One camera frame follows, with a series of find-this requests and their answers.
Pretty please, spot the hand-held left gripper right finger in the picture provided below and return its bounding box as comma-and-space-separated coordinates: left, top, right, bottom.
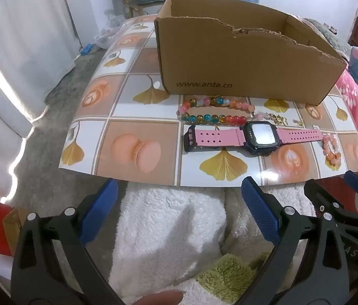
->
236, 176, 353, 305

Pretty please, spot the pink orange bead bracelet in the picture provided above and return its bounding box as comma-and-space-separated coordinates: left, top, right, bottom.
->
322, 132, 343, 166

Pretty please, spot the pink strap digital watch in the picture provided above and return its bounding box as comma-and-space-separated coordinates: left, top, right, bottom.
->
183, 121, 324, 157

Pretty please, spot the white curtain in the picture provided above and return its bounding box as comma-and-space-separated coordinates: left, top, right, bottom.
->
0, 0, 82, 204

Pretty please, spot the multicolour glass bead bracelet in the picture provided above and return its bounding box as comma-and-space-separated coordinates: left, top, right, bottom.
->
177, 95, 256, 126

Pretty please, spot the brown gift bag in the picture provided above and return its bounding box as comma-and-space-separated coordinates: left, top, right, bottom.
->
3, 208, 33, 257

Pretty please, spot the grey green blanket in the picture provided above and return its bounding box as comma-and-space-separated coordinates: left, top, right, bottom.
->
303, 17, 353, 59

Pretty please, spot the person's left hand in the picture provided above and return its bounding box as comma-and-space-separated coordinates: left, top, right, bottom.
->
133, 289, 187, 305

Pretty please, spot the white plastic bag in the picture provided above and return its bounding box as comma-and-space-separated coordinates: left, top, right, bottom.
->
95, 15, 125, 49

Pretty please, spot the brown cardboard box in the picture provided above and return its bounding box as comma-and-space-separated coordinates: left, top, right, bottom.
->
154, 0, 348, 106

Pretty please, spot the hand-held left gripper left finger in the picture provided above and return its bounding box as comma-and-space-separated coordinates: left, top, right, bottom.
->
10, 178, 125, 305

